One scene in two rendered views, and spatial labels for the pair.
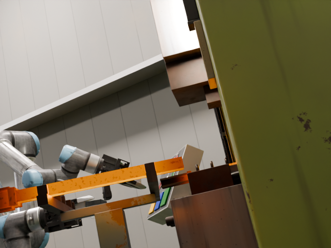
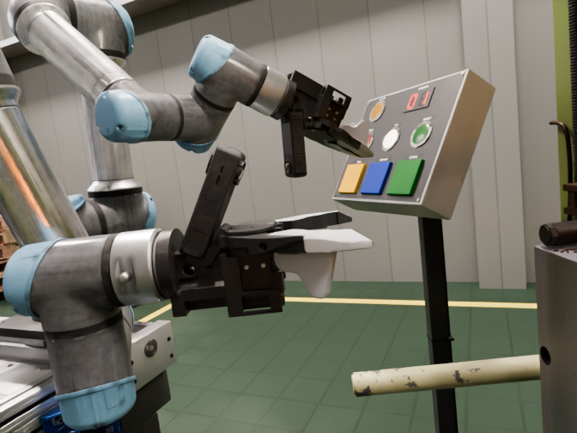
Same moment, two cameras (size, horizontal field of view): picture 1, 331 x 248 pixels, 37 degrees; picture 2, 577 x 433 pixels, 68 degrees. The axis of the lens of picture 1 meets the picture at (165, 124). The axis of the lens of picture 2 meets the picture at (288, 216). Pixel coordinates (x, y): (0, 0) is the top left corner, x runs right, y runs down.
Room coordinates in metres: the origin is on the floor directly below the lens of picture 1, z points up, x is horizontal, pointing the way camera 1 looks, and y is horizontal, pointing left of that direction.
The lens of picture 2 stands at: (1.19, 0.35, 1.07)
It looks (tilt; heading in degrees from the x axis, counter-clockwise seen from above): 7 degrees down; 357
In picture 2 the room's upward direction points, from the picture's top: 7 degrees counter-clockwise
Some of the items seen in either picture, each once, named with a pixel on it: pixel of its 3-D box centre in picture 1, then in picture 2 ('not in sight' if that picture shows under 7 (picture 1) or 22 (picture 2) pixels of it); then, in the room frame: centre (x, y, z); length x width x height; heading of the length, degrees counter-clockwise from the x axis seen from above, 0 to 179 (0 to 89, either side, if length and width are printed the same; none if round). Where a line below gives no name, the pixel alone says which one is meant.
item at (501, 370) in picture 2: not in sight; (465, 374); (1.95, 0.00, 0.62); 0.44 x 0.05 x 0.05; 84
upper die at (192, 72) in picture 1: (233, 70); not in sight; (1.58, -0.26, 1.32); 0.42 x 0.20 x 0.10; 84
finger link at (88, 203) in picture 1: (93, 209); (314, 240); (1.67, 0.30, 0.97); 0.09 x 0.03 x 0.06; 120
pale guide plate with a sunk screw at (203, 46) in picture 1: (205, 55); not in sight; (1.27, -0.15, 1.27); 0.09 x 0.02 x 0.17; 174
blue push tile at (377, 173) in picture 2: (160, 201); (377, 179); (2.12, 0.09, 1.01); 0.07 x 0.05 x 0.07; 19
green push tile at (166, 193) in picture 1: (166, 197); (406, 178); (2.03, 0.06, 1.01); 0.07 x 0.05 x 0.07; 19
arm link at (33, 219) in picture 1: (37, 219); (147, 266); (1.63, 0.48, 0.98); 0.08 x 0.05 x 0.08; 174
